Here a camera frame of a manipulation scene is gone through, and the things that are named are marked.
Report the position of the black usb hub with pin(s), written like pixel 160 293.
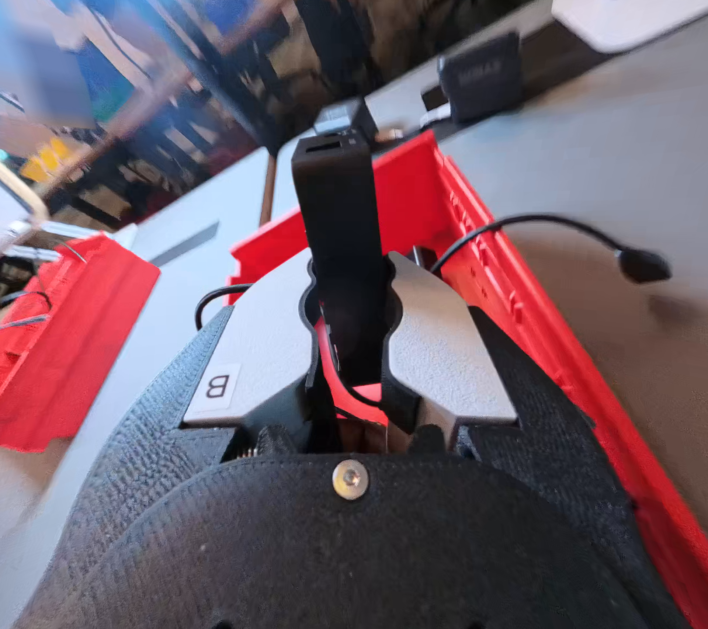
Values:
pixel 343 231

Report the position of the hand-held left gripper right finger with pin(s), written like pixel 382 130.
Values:
pixel 448 358

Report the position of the red plastic bin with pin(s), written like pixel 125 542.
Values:
pixel 409 197
pixel 72 341

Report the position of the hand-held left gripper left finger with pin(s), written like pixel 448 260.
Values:
pixel 260 347

